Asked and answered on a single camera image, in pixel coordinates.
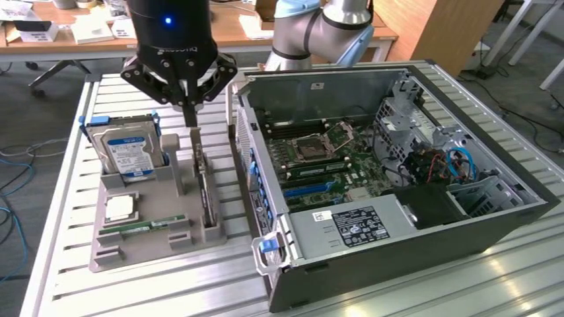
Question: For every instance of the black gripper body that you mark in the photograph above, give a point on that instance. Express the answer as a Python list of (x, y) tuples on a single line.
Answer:
[(176, 33)]

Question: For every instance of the black graphics card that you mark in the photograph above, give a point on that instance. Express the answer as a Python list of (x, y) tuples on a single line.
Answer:
[(208, 201)]

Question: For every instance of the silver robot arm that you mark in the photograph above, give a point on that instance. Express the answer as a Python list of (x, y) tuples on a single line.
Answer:
[(295, 33)]

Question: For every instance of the white labelled carton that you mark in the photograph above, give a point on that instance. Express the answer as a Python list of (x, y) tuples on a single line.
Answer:
[(121, 31)]

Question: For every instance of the white paper stack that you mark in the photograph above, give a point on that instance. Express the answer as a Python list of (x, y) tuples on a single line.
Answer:
[(255, 29)]

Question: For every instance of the white open box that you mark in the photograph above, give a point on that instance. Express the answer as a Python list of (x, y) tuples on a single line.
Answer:
[(92, 33)]

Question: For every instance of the brown cardboard box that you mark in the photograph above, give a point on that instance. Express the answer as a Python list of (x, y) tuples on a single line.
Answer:
[(264, 10)]

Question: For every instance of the tape roll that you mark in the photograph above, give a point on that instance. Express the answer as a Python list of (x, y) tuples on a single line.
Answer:
[(87, 4)]

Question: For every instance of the hard disk blue carrier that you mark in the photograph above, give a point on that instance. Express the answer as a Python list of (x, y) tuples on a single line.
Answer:
[(125, 152)]

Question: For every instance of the wooden desk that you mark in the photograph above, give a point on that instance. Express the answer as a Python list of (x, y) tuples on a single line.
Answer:
[(61, 49)]

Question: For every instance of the black castor leg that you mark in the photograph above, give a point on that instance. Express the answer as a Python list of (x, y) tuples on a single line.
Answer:
[(45, 74)]

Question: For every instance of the grey cup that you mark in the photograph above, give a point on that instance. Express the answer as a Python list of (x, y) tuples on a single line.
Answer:
[(64, 4)]

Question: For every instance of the black and white box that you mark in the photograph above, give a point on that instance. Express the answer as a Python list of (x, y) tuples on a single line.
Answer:
[(37, 34)]

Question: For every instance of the CPU socket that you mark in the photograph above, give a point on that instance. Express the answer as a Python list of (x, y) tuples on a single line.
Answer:
[(311, 148)]

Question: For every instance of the metal socket cover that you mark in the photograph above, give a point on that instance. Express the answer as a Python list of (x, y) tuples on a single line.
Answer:
[(341, 135)]

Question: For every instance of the grey parts rack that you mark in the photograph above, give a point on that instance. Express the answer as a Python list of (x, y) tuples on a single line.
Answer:
[(153, 198)]

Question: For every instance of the green RAM stick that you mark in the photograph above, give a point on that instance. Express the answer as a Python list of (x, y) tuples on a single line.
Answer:
[(315, 169), (140, 226)]

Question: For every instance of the silver CPU chip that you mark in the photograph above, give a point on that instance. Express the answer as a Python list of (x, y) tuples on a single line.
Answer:
[(120, 208)]

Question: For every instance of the blue expansion slot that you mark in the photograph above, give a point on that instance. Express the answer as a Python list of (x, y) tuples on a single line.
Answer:
[(308, 189)]

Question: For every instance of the green motherboard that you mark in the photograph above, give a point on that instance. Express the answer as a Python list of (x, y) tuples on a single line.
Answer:
[(352, 171)]

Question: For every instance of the silver perforated disk bay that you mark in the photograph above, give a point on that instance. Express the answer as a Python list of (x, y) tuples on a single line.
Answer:
[(396, 132)]

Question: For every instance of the silver chipset heat sink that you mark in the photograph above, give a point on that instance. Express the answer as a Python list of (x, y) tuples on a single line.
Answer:
[(359, 195)]

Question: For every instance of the grey power supply unit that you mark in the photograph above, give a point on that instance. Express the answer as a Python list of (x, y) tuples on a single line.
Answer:
[(317, 237)]

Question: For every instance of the wooden cabinet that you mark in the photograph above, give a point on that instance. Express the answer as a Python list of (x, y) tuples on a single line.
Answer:
[(453, 33)]

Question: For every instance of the black power strip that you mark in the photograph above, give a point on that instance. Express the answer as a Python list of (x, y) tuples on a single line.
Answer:
[(477, 73)]

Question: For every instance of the silver disk bay carrier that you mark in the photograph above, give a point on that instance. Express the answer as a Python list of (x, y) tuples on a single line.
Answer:
[(480, 198)]

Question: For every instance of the black open PC case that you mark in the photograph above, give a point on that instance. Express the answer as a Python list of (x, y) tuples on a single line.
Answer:
[(396, 270)]

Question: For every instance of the black intrusion switch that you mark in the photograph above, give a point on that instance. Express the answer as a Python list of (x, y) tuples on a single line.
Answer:
[(253, 126)]

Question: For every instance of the white table frame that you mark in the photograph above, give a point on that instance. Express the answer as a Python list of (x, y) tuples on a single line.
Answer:
[(505, 33)]

